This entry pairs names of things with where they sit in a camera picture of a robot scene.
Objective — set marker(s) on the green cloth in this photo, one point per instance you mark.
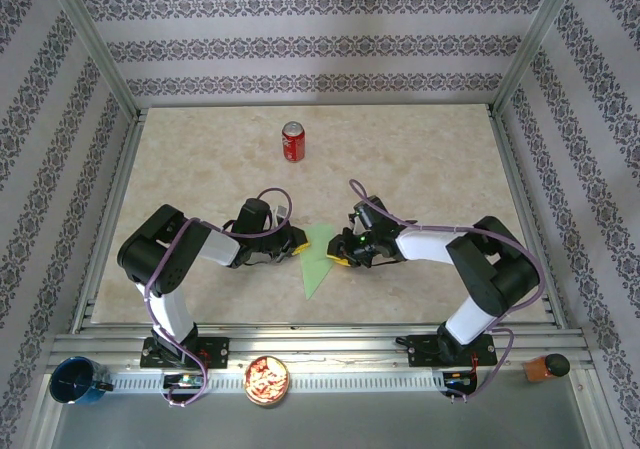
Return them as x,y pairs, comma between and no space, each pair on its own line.
315,264

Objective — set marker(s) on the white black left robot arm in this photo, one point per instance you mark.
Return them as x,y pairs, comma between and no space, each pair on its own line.
222,246

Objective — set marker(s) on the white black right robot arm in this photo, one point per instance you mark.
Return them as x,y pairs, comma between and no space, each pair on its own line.
425,244

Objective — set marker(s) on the red soda can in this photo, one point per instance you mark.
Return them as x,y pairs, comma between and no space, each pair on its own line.
293,144

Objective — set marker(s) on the round tin of food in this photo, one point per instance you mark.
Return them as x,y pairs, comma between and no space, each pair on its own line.
266,380

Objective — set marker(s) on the small circuit board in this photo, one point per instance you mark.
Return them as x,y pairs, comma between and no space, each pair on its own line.
182,380
457,381

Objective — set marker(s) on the orange block with black knob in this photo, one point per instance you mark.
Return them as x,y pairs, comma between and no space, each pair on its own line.
537,370

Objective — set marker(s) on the blue mug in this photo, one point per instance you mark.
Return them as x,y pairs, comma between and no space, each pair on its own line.
75,381

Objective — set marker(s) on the aluminium front rail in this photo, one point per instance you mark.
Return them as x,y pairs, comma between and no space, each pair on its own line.
325,341

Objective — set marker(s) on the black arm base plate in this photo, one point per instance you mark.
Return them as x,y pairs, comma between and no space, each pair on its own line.
417,351
220,351

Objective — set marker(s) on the aluminium side rail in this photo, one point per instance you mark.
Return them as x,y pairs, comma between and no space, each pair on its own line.
117,184
515,169

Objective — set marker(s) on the aluminium frame post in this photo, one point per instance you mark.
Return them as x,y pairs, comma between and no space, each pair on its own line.
537,34
90,44

